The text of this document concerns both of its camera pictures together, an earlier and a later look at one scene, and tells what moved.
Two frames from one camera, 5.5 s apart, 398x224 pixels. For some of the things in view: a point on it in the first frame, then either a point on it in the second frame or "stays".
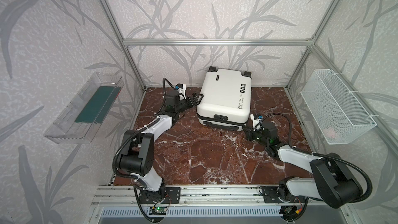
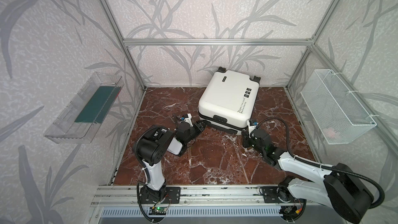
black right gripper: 250,132 to 249,138
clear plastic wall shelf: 82,117 stays
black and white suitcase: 226,103 stays
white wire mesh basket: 339,113 stays
